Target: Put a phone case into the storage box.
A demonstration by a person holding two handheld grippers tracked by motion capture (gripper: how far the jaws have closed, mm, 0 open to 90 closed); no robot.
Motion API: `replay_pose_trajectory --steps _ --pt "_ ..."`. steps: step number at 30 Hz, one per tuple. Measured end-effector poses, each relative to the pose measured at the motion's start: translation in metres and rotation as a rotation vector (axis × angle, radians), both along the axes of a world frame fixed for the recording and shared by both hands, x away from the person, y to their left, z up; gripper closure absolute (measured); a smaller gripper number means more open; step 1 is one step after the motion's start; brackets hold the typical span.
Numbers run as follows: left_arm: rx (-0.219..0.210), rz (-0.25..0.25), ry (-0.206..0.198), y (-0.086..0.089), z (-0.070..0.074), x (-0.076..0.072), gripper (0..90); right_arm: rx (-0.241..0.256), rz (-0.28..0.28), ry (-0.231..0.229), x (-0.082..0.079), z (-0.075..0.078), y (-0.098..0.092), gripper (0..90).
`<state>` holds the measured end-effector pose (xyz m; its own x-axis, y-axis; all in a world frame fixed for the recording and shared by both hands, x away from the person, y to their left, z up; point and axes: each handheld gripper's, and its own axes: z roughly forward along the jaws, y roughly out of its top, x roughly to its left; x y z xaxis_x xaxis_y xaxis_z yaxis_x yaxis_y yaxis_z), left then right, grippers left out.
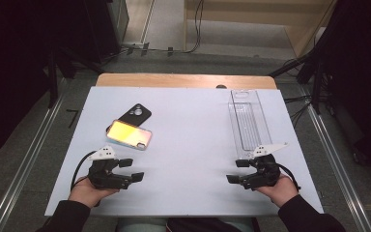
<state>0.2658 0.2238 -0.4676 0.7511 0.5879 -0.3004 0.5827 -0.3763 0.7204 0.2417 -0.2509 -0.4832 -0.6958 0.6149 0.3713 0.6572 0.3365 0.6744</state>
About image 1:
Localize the hanging black cables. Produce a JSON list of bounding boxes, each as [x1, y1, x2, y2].
[[186, 0, 206, 54]]

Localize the person's right hand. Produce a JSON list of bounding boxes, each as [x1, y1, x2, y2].
[[256, 173, 300, 209]]

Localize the aluminium floor rail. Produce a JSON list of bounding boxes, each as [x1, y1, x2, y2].
[[0, 93, 67, 232], [305, 102, 371, 232]]

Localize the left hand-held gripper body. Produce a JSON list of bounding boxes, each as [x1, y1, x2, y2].
[[87, 145, 121, 189]]

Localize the wooden table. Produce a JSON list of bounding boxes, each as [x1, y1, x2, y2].
[[95, 72, 278, 91]]

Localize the light wooden cabinet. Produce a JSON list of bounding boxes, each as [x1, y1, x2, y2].
[[183, 0, 337, 59]]

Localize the white table board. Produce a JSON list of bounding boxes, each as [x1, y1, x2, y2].
[[43, 85, 325, 218]]

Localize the black metal stand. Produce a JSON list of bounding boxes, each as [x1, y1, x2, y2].
[[46, 47, 105, 109], [269, 52, 325, 114]]

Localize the dark cabinet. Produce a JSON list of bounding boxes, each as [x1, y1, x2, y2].
[[85, 0, 129, 64]]

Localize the clear plastic rack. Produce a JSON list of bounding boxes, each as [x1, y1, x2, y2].
[[227, 89, 273, 159]]

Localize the black curtain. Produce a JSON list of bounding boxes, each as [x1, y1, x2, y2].
[[0, 0, 90, 162], [322, 0, 371, 173]]

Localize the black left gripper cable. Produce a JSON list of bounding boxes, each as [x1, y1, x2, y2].
[[71, 150, 99, 191]]

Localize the thin floor cable with clips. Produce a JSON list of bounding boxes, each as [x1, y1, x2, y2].
[[121, 42, 191, 57]]

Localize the black floor cables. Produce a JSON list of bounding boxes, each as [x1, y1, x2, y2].
[[283, 95, 313, 128]]

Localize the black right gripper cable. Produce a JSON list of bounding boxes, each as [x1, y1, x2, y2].
[[276, 163, 302, 191]]

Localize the iridescent phone case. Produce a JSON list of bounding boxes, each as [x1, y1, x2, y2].
[[105, 119, 154, 152]]

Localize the black phone case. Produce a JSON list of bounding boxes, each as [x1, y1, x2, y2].
[[105, 102, 153, 134]]

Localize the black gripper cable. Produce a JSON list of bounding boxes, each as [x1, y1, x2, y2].
[[276, 163, 302, 191], [71, 150, 99, 191]]

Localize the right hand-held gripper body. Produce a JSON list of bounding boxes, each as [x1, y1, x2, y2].
[[251, 142, 289, 190]]

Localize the person's left hand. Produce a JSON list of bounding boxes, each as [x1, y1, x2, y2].
[[68, 175, 121, 209]]

